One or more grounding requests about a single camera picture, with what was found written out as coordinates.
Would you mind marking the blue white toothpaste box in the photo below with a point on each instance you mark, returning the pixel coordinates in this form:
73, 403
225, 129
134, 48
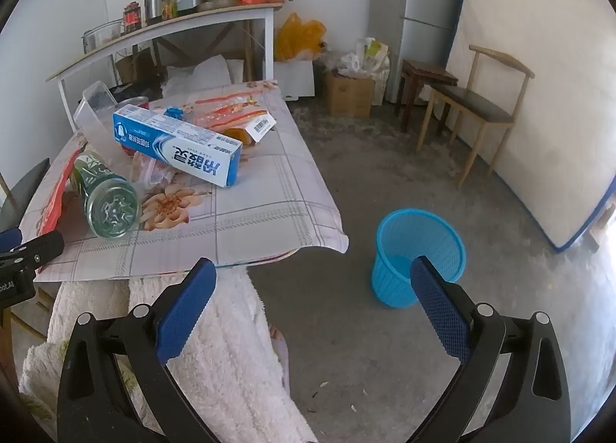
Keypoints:
192, 149

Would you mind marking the clear plastic container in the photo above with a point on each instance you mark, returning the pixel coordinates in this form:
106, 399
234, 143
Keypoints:
91, 110

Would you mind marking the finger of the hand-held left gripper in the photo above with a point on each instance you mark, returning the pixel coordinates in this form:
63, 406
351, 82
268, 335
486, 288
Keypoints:
43, 246
24, 192

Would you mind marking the clear bag with orange stripes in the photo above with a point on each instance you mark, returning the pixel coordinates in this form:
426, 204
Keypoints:
226, 110

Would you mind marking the yellow plastic bag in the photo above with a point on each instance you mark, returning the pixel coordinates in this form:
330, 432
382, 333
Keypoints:
298, 36

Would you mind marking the blue plastic mesh basket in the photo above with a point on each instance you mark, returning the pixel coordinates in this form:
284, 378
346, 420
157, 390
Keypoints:
394, 279

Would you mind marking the purple slipper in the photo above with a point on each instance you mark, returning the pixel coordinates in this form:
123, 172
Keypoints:
281, 356

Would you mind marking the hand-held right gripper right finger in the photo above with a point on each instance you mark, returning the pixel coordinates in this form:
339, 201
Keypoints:
440, 308

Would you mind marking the floral plaid tablecloth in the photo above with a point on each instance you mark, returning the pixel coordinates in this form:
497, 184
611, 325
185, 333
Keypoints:
269, 192

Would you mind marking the small brown cardboard box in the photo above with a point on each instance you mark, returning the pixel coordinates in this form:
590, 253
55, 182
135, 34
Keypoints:
132, 66

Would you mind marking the red snack packet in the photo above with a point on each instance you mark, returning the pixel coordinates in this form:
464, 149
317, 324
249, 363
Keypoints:
53, 192

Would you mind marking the green glass bottle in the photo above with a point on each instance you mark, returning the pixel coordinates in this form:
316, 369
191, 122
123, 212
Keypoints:
108, 204

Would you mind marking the blue wrapper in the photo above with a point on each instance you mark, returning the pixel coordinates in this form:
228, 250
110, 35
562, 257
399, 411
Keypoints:
174, 111

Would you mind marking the person's white fleece clothing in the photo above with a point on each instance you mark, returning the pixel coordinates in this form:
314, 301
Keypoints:
231, 351

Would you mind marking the light wooden chair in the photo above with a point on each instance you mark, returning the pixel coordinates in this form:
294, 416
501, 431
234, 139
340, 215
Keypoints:
474, 103

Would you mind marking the small clear plastic bag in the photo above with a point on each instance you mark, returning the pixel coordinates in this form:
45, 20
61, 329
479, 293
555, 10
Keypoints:
154, 171

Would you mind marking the glass pot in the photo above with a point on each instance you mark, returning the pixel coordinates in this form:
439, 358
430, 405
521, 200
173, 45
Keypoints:
103, 33

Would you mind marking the dark wooden stool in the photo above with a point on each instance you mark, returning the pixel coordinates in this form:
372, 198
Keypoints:
426, 70

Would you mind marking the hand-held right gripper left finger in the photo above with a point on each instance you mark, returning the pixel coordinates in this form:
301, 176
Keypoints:
187, 308

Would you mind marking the red sauce jar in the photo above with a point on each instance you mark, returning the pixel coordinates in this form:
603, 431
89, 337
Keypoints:
132, 17

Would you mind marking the white table with wooden top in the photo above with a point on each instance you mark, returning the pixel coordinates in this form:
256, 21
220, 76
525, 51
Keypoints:
192, 21

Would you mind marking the white plastic bags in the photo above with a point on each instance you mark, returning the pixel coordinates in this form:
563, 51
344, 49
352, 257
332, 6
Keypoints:
365, 58

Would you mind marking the white foam box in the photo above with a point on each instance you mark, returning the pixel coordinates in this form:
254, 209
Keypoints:
293, 79

